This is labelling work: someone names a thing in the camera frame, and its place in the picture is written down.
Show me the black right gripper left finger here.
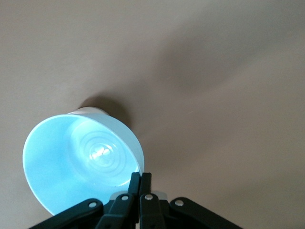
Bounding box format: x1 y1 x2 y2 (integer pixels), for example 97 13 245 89
28 171 140 229

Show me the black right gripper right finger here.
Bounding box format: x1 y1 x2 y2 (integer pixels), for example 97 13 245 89
139 172 244 229

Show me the blue bowl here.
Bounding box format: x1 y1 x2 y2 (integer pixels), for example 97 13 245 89
22 106 145 215

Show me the brown table cover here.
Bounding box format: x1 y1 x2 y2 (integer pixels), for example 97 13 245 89
0 0 305 229

